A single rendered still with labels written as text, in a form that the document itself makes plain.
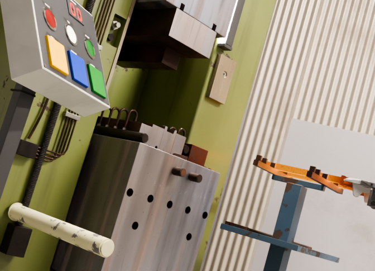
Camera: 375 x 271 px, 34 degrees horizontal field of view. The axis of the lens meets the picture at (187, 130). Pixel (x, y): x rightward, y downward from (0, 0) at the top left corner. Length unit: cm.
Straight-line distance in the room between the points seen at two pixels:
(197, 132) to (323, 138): 212
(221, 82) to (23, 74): 109
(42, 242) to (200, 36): 83
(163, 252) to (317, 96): 262
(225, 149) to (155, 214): 58
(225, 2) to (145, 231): 82
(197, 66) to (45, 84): 102
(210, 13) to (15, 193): 86
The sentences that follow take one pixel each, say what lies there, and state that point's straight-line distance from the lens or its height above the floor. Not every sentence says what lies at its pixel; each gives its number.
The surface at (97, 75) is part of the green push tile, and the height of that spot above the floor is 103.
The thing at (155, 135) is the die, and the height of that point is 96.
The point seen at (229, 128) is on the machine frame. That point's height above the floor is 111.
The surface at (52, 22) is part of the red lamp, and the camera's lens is 147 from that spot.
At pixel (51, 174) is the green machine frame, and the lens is 191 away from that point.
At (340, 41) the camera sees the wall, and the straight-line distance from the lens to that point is 451.
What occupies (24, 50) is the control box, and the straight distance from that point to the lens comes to 139.
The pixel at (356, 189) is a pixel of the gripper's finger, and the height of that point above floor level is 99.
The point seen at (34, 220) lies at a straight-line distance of 173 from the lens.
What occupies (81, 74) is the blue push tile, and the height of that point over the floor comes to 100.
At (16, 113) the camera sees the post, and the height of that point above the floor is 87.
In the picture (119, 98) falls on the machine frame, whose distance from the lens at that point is 245.
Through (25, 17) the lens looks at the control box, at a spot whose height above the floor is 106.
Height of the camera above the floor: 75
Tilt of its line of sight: 8 degrees up
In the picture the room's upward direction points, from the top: 16 degrees clockwise
